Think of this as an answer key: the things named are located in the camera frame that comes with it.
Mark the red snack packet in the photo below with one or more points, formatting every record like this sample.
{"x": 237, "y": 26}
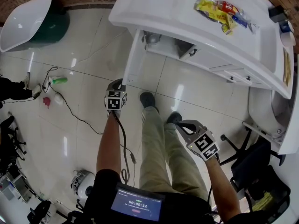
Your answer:
{"x": 229, "y": 7}

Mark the small yellow green packet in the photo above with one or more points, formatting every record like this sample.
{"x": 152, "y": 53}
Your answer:
{"x": 227, "y": 30}

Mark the silver sink drain pipe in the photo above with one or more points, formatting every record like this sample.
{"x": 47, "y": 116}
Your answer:
{"x": 153, "y": 39}

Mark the person's black shirt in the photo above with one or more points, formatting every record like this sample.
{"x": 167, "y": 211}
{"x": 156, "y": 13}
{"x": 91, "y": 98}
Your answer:
{"x": 105, "y": 181}

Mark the black soap dispenser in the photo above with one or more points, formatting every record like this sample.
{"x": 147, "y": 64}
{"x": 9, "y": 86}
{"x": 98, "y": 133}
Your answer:
{"x": 276, "y": 14}

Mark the person's left forearm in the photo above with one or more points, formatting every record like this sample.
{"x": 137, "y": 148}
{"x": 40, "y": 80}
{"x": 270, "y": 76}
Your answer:
{"x": 108, "y": 143}

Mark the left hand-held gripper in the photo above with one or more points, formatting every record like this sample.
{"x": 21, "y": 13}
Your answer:
{"x": 115, "y": 100}

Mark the black tablet screen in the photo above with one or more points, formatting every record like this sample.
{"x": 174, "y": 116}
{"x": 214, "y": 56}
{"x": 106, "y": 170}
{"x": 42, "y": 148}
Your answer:
{"x": 137, "y": 204}

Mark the white drawer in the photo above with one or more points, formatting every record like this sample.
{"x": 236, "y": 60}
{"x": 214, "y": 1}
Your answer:
{"x": 253, "y": 81}
{"x": 225, "y": 74}

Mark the white rounded plastic object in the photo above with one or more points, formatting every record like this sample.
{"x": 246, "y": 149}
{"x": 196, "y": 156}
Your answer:
{"x": 59, "y": 100}

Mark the person's right forearm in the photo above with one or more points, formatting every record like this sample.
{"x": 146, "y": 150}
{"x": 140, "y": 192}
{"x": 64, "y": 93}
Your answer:
{"x": 222, "y": 190}

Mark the person's left dark shoe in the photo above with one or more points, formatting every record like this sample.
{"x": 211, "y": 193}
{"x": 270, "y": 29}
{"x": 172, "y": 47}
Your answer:
{"x": 148, "y": 100}

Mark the white crumpled wrapper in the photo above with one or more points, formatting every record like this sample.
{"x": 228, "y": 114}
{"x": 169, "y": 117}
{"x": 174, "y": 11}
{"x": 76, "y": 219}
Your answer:
{"x": 252, "y": 24}

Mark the white paper roll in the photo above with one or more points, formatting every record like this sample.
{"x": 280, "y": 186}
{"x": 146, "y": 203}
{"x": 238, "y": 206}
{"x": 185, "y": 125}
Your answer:
{"x": 288, "y": 39}

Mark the white power strip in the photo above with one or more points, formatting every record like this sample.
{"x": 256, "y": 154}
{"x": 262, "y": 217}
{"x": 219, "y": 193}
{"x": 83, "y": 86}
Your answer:
{"x": 50, "y": 80}

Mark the white vanity cabinet with sink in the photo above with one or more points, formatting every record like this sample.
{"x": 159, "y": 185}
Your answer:
{"x": 177, "y": 17}

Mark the white round appliance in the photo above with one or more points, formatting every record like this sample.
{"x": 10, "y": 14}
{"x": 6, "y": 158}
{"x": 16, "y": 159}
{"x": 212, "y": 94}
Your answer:
{"x": 83, "y": 185}

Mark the person's left leg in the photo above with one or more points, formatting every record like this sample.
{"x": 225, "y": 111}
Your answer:
{"x": 153, "y": 153}

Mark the beige printed packet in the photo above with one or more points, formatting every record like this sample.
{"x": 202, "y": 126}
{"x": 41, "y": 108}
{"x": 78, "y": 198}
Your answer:
{"x": 224, "y": 20}

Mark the white toilet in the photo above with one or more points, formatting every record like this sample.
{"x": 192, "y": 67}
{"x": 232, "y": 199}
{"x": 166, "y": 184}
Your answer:
{"x": 261, "y": 111}

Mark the large yellow snack packet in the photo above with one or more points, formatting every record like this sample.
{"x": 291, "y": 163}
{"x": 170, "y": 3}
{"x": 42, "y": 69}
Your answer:
{"x": 206, "y": 7}

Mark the blue snack packet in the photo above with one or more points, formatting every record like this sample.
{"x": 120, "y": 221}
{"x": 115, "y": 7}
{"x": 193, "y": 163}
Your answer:
{"x": 240, "y": 21}

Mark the green plastic bottle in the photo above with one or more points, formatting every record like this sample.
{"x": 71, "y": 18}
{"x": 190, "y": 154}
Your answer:
{"x": 60, "y": 80}

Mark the pink cloth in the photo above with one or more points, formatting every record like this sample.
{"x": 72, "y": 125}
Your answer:
{"x": 46, "y": 101}

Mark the white folding table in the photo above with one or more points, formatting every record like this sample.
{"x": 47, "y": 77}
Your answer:
{"x": 293, "y": 125}

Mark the person's dark shoe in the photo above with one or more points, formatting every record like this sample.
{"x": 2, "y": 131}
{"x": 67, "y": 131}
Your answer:
{"x": 174, "y": 117}
{"x": 148, "y": 100}

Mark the black mesh chair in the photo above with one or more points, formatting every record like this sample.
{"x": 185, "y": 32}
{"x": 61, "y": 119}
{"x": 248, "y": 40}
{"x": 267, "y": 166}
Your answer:
{"x": 275, "y": 195}

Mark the black office chair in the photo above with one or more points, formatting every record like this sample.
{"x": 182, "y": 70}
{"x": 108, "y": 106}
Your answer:
{"x": 252, "y": 157}

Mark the white and green bathtub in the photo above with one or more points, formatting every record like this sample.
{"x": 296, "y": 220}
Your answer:
{"x": 23, "y": 24}

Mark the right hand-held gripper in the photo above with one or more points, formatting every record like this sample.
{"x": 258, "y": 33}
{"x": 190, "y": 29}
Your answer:
{"x": 205, "y": 146}

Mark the white cabinet door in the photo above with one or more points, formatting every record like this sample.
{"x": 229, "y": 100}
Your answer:
{"x": 205, "y": 58}
{"x": 134, "y": 57}

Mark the white cup with blue label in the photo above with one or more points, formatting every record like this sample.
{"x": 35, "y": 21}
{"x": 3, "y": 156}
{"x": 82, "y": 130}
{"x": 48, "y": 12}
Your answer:
{"x": 286, "y": 27}

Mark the person's right dark shoe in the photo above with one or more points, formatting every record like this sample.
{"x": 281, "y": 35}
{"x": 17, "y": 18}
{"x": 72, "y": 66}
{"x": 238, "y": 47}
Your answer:
{"x": 174, "y": 117}

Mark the yellow cloth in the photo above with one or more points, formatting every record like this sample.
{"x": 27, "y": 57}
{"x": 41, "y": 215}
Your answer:
{"x": 264, "y": 200}

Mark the black swivel chair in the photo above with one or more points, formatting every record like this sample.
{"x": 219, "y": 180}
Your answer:
{"x": 9, "y": 139}

